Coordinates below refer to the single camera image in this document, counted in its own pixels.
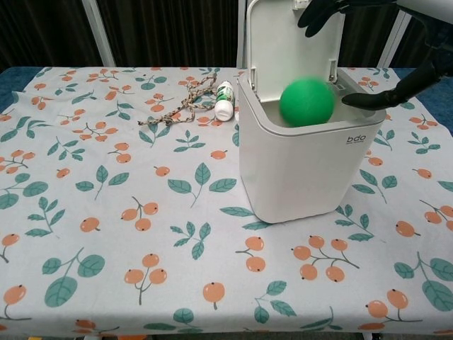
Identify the white plastic bin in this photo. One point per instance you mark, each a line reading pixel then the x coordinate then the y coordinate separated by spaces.
pixel 301 166

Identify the black pleated curtain panel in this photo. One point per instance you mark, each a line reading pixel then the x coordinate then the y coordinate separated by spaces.
pixel 170 32
pixel 361 46
pixel 421 46
pixel 39 32

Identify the aluminium partition post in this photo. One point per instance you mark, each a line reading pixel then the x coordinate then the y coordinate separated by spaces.
pixel 95 32
pixel 393 42
pixel 241 35

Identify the white bottle with green label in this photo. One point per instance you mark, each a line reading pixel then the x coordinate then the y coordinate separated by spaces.
pixel 225 101

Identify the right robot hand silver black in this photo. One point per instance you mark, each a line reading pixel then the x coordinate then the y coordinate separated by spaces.
pixel 431 39

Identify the floral tablecloth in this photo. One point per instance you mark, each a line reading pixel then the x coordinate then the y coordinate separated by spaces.
pixel 141 212

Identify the green ball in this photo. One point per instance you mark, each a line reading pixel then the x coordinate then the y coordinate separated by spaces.
pixel 307 102

